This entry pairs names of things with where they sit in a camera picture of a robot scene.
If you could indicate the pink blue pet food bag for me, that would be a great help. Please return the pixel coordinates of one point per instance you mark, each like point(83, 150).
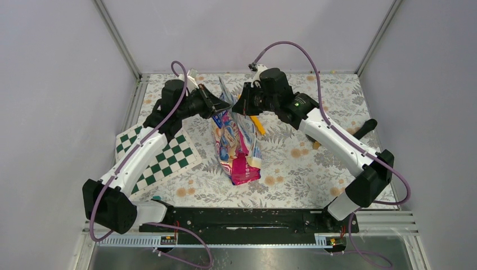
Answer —
point(237, 146)

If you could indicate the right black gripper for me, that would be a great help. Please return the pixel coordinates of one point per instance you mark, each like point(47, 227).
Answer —
point(244, 106)

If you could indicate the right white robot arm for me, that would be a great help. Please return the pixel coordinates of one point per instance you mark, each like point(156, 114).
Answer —
point(270, 91)

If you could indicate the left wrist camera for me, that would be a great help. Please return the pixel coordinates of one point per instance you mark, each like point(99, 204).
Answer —
point(190, 79)

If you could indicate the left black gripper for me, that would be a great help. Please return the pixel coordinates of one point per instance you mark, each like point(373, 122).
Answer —
point(215, 104)

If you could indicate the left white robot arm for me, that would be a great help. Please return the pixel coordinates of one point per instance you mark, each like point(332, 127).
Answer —
point(107, 200)

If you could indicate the black pet bowl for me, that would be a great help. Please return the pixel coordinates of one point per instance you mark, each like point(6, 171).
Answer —
point(315, 143)

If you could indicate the yellow plastic scoop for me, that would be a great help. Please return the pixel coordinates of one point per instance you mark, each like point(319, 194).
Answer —
point(258, 125)

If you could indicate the floral table mat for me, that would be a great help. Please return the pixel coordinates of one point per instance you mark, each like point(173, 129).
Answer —
point(294, 174)

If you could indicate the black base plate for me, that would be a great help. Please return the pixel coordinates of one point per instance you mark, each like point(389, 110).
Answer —
point(242, 226)

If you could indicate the green white chessboard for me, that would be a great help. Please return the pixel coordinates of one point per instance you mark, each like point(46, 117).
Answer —
point(177, 158)

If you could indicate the black marker orange tip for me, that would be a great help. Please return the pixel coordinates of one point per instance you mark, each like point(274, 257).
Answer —
point(367, 127)

